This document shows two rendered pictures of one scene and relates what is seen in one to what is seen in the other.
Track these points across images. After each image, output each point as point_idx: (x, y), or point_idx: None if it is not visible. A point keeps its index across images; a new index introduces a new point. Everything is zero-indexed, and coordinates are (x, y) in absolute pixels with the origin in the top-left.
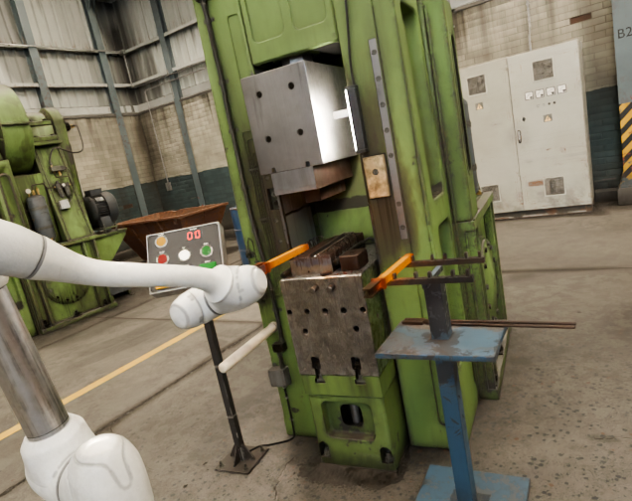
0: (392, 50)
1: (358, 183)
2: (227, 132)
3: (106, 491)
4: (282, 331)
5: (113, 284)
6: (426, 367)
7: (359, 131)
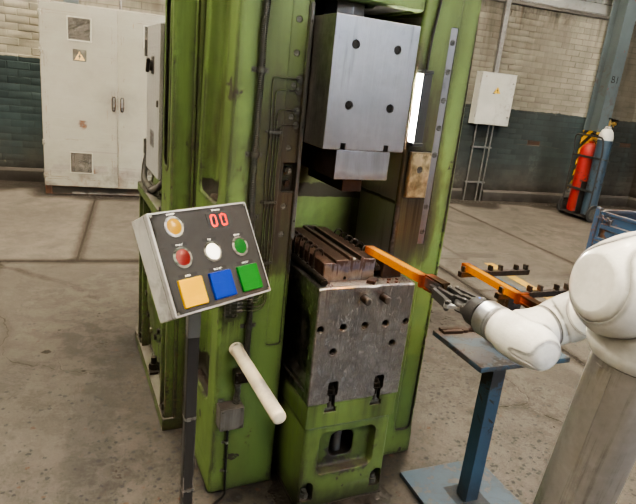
0: (466, 48)
1: None
2: (248, 68)
3: None
4: None
5: None
6: (400, 374)
7: (422, 123)
